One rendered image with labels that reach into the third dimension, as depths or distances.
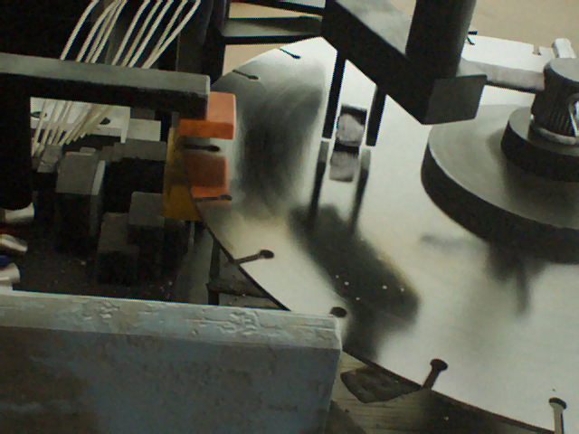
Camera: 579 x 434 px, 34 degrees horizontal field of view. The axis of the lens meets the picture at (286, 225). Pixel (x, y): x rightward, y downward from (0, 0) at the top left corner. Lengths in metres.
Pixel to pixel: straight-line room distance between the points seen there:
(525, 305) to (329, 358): 0.13
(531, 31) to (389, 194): 0.82
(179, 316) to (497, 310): 0.15
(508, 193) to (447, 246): 0.04
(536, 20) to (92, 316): 1.05
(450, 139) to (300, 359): 0.21
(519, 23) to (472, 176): 0.82
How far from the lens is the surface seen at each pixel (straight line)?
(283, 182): 0.40
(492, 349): 0.34
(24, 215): 0.46
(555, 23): 1.26
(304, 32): 0.63
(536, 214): 0.40
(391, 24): 0.40
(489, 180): 0.41
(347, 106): 0.43
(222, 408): 0.26
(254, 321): 0.25
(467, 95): 0.37
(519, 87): 0.42
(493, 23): 1.21
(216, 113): 0.40
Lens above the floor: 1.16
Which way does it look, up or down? 34 degrees down
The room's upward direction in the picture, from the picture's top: 10 degrees clockwise
